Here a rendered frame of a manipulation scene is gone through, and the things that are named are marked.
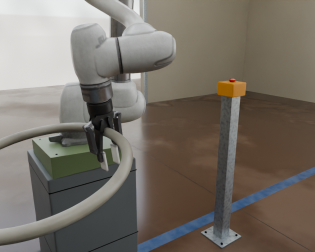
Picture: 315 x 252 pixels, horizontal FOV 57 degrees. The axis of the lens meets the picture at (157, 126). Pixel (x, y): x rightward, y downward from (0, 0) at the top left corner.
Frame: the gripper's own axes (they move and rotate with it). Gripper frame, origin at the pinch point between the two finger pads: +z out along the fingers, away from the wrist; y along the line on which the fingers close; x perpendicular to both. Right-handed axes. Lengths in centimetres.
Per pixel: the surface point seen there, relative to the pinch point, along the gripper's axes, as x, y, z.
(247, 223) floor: -2, -112, 117
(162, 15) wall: -352, -427, 4
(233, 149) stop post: -8, -98, 48
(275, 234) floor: 18, -114, 116
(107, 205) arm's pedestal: -22.8, -9.8, 38.4
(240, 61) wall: -290, -647, 143
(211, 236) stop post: -13, -80, 111
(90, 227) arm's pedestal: -25, 0, 45
